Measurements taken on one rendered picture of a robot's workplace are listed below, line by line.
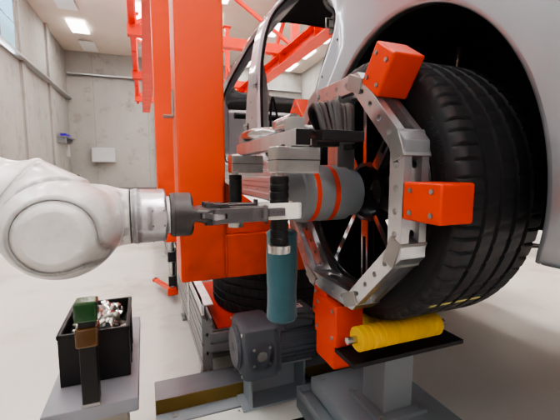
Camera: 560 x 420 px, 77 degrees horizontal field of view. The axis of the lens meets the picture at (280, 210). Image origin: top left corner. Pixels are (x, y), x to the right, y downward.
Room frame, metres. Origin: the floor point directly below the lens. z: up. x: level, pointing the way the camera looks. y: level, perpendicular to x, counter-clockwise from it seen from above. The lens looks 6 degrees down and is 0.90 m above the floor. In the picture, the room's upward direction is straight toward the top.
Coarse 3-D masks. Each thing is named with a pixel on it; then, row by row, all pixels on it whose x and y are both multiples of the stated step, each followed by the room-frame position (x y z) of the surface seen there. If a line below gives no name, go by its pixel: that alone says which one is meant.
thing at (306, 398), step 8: (304, 384) 1.14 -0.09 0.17; (304, 392) 1.13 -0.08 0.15; (312, 392) 1.13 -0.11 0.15; (304, 400) 1.07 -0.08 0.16; (312, 400) 1.09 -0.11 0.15; (304, 408) 1.07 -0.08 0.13; (312, 408) 1.02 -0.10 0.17; (320, 408) 1.05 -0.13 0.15; (304, 416) 1.07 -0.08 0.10; (312, 416) 1.01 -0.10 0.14; (320, 416) 1.01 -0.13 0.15; (328, 416) 1.01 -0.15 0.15
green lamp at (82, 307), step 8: (96, 296) 0.66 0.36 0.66; (80, 304) 0.63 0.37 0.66; (88, 304) 0.63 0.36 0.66; (96, 304) 0.64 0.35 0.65; (80, 312) 0.63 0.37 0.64; (88, 312) 0.63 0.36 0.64; (96, 312) 0.64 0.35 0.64; (80, 320) 0.63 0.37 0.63; (88, 320) 0.63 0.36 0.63; (96, 320) 0.64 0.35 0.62
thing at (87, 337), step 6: (96, 324) 0.65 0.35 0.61; (78, 330) 0.62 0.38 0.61; (84, 330) 0.63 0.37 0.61; (90, 330) 0.63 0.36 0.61; (96, 330) 0.63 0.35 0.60; (78, 336) 0.62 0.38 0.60; (84, 336) 0.63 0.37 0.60; (90, 336) 0.63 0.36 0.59; (96, 336) 0.63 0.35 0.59; (78, 342) 0.62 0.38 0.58; (84, 342) 0.63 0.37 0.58; (90, 342) 0.63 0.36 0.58; (96, 342) 0.63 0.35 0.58; (78, 348) 0.62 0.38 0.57
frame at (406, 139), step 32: (320, 96) 0.95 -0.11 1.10; (352, 96) 0.88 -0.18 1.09; (384, 128) 0.70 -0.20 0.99; (416, 128) 0.68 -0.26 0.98; (416, 160) 0.67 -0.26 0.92; (416, 224) 0.67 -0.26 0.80; (320, 256) 1.03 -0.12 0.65; (384, 256) 0.68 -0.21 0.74; (416, 256) 0.66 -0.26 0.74; (320, 288) 0.94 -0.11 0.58; (352, 288) 0.79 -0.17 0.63; (384, 288) 0.75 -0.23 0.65
